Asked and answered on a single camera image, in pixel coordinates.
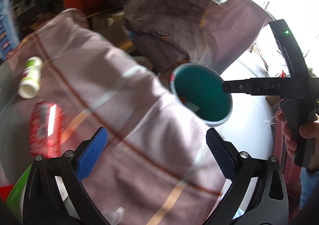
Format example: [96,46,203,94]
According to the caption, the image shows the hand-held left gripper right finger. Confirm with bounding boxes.
[206,128,289,225]

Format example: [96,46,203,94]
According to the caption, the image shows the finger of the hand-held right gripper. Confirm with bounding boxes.
[222,78,252,95]

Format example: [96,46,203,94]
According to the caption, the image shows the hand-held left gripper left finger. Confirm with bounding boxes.
[23,127,110,225]

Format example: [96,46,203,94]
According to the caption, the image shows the teal round bin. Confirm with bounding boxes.
[170,63,234,127]

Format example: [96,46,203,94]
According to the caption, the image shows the red snack packet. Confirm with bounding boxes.
[29,101,66,159]

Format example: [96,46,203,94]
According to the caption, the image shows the lime green lidded can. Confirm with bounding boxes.
[6,164,34,214]

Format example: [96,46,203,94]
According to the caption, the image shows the white bottle with green label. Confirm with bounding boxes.
[18,56,43,98]

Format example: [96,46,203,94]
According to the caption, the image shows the person's right hand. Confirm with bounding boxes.
[276,111,319,158]

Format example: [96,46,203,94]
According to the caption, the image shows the pink cloth with yellow stripe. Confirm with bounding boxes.
[188,0,273,76]

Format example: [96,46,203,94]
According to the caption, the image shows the pink striped bedsheet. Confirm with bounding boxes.
[0,8,226,225]

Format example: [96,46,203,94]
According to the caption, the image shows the person's blue jeans leg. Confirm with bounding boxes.
[299,167,319,209]

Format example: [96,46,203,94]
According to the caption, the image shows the grey patterned cloth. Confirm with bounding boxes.
[106,0,212,74]

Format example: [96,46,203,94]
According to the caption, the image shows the brown cardboard box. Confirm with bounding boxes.
[86,7,136,52]

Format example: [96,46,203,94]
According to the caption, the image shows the blue printed poster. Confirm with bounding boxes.
[0,0,21,64]

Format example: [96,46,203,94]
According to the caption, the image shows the dark electronic device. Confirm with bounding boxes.
[11,0,56,19]

